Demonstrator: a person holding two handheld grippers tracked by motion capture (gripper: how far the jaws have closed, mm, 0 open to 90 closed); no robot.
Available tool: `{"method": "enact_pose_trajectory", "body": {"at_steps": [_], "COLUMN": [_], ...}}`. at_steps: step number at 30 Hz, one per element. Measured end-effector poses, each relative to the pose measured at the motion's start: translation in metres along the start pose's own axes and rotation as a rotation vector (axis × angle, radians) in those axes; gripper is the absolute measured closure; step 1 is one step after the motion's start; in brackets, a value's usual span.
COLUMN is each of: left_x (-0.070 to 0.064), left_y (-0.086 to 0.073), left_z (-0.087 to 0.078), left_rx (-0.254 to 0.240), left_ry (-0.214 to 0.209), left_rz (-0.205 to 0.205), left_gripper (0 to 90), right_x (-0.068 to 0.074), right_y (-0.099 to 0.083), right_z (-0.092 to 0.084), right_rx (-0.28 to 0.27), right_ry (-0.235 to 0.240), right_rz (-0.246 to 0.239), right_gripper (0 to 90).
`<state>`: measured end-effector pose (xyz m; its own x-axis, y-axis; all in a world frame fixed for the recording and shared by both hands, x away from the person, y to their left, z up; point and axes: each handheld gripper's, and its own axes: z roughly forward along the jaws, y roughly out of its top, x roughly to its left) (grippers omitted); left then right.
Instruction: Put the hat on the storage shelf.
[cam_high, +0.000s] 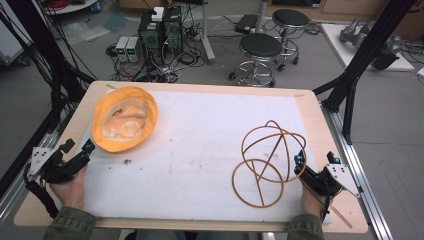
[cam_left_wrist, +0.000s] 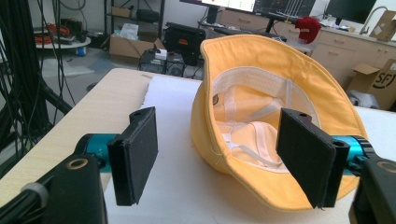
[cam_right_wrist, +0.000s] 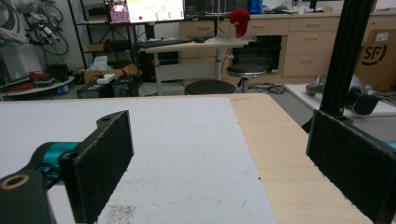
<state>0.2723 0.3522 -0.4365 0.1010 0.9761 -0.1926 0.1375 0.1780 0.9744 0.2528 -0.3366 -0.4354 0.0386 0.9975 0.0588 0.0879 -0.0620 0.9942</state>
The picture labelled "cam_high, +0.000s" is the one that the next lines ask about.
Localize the grey power supply unit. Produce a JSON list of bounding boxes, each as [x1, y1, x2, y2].
[[114, 35, 130, 63], [125, 35, 143, 64]]

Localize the white platform board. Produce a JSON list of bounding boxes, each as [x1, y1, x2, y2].
[[320, 22, 416, 73]]

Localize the white foam mat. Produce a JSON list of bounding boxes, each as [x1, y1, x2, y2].
[[80, 88, 333, 224]]

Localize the black round stool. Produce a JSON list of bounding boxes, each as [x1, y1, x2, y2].
[[271, 8, 312, 73], [228, 32, 284, 89]]

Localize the round white table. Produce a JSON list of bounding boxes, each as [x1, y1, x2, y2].
[[42, 0, 100, 16]]

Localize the person's right hand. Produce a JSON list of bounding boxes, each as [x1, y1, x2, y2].
[[301, 189, 335, 218]]

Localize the yellow bucket hat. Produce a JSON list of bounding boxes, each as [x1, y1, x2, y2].
[[91, 85, 160, 154]]

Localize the brown wire hat stand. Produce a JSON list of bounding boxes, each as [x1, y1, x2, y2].
[[231, 119, 308, 210]]

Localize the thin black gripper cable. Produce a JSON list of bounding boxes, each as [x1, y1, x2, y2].
[[319, 195, 332, 225]]

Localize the black flat device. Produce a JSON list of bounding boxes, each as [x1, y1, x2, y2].
[[234, 13, 259, 35]]

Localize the tangle of floor cables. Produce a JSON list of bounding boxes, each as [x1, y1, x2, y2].
[[105, 13, 214, 84]]

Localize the grey metal post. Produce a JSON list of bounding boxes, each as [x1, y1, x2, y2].
[[199, 0, 217, 66]]

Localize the aluminium rail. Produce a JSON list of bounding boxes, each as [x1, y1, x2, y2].
[[0, 109, 76, 228], [320, 102, 396, 240]]

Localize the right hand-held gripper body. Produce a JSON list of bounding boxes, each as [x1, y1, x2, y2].
[[295, 162, 362, 199]]

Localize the black sleeved gripper cable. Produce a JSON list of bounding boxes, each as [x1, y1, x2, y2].
[[23, 164, 60, 220]]

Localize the black metal frame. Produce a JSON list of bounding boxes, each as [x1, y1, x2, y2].
[[311, 0, 420, 146], [0, 0, 98, 198]]

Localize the white box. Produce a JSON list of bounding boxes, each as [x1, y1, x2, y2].
[[151, 6, 166, 23]]

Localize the black computer tower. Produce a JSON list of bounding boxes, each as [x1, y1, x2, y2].
[[162, 5, 185, 57], [137, 9, 165, 67]]

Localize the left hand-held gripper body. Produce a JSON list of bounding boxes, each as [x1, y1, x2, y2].
[[27, 146, 91, 185]]

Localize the person's left hand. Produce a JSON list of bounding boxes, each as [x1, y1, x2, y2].
[[49, 165, 89, 211]]

